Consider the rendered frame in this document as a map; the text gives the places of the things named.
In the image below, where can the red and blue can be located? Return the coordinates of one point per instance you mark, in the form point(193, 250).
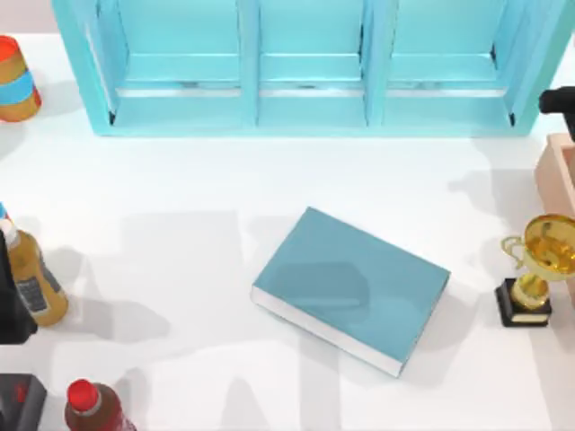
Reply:
point(2, 211)

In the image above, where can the dark grey stapler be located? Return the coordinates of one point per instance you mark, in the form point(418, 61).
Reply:
point(20, 399)

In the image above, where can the red bottle with red cap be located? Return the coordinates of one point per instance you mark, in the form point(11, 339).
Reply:
point(92, 408)

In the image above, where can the salmon-coloured box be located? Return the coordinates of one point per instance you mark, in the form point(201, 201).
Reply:
point(554, 175)

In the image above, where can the stack of coloured rings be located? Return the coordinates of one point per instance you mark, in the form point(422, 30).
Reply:
point(15, 85)

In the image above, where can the amber bottle with white cap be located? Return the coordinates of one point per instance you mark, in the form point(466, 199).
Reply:
point(38, 283)

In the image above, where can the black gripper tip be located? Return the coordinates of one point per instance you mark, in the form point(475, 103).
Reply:
point(11, 314)
point(557, 101)

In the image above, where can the teal book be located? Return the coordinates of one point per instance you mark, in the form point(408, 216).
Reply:
point(350, 278)

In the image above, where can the gold trophy on black base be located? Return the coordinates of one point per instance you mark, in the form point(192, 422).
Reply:
point(545, 251)

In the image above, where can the light blue rack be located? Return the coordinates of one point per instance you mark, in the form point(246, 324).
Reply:
point(310, 112)

